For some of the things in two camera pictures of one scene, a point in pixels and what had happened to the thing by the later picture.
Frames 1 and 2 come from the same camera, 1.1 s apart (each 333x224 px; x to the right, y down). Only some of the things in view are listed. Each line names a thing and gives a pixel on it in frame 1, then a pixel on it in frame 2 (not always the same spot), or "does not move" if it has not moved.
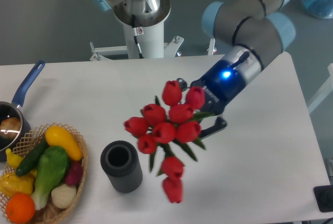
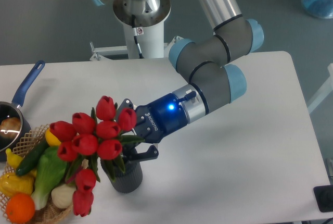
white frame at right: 325,90 does not move
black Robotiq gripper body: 219,85 to 161,120
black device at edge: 323,196 does not move
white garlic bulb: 64,196 does not move
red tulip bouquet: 175,121 to 89,143
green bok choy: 52,165 does not move
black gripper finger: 219,125 to 130,154
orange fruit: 20,207 does not move
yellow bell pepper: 11,184 does not move
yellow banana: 13,160 does not move
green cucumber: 30,159 does not move
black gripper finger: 182,83 to 126,103
